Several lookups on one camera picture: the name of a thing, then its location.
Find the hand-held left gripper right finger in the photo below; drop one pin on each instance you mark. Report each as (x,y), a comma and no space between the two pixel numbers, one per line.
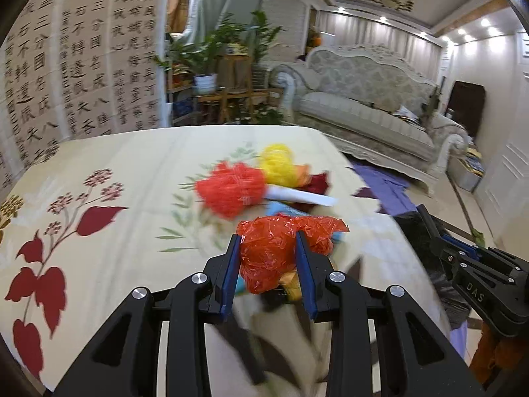
(306,275)

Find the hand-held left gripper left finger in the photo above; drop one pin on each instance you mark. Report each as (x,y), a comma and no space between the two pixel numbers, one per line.
(229,275)

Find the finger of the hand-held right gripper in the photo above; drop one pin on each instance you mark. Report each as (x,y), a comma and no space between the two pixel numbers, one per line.
(434,231)
(461,248)

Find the red plastic bag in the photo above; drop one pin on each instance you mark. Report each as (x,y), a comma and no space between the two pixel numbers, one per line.
(268,252)

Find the red foam mesh ball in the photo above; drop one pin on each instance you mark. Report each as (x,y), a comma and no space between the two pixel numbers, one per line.
(229,188)

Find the yellow foam mesh ball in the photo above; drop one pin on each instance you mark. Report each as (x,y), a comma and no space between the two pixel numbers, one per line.
(277,164)

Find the purple cloth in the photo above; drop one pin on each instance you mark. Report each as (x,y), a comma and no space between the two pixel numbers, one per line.
(392,198)

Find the box of blue items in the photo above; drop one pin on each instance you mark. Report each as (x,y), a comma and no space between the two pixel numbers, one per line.
(471,169)

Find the long white carton box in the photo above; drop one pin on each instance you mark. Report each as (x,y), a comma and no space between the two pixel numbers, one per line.
(301,196)

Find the dark red cloth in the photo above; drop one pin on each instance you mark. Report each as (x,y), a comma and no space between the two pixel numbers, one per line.
(318,185)

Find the small orange plastic bag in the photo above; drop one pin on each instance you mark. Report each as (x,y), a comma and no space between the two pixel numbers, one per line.
(301,173)

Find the papers on sofa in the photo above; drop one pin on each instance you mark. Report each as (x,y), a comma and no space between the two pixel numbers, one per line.
(407,115)

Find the ornate cream sofa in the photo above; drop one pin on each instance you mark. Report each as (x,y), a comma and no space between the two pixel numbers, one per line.
(363,120)

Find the cream floral bedsheet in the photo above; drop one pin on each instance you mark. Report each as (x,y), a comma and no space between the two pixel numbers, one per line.
(144,173)

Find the blue storage box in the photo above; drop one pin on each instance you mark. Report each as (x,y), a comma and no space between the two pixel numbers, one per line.
(183,108)

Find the wooden plant table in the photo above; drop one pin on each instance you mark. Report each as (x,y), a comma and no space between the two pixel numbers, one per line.
(231,96)

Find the potted plant in white pot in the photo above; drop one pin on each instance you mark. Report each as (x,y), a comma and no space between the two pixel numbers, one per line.
(205,82)

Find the brown wooden stool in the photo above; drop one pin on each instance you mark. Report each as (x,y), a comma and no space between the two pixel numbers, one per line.
(234,70)

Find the tall leafy potted plant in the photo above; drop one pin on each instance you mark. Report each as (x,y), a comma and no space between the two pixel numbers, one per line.
(261,45)

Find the calligraphy folding screen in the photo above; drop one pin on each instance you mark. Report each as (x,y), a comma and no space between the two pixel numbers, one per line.
(82,49)

